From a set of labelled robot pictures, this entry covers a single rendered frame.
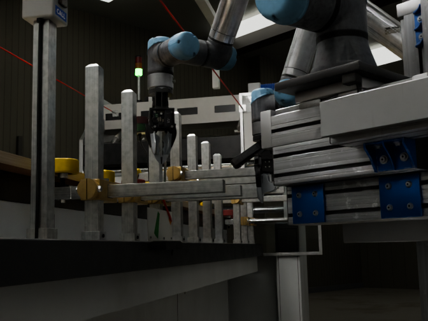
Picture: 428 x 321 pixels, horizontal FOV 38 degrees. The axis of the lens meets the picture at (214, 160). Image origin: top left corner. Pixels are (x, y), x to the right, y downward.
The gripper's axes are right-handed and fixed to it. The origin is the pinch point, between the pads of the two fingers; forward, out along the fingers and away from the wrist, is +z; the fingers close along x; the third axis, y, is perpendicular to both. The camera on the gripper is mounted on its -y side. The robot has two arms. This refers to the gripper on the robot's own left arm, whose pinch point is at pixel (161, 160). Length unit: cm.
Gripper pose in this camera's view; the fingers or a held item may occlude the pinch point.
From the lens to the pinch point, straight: 178.7
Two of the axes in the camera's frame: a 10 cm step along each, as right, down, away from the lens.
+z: 0.2, 9.9, -1.4
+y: 1.4, -1.4, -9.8
